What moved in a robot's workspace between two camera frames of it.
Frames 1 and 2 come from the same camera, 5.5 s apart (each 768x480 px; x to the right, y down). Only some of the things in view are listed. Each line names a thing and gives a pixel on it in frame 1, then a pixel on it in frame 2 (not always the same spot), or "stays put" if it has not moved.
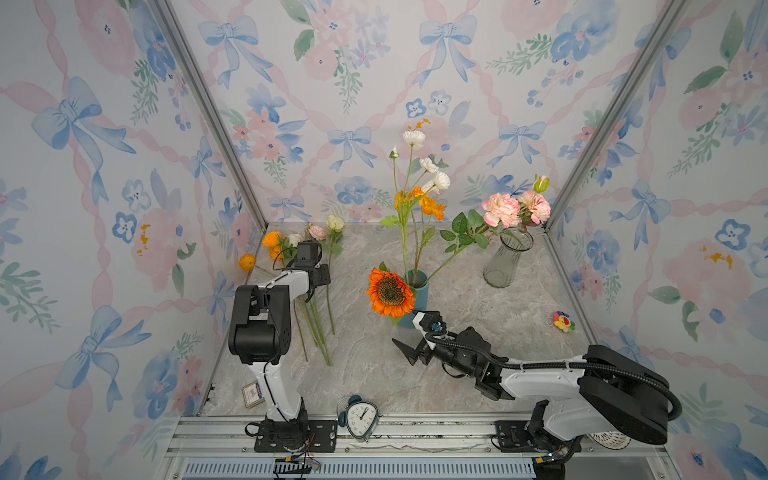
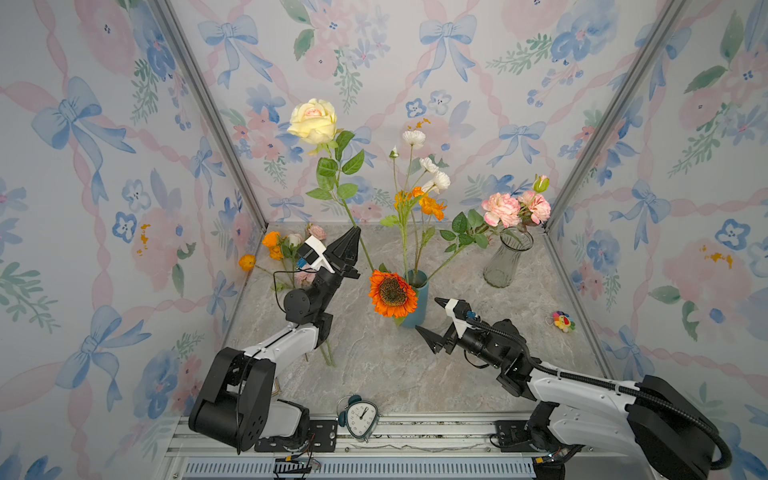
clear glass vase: [500, 268] stays put
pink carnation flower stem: [500, 210] stays put
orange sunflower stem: [388, 294] stays put
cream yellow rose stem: [334, 225] -> [315, 120]
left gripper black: [320, 275] -> [335, 261]
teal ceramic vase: [418, 282] stays put
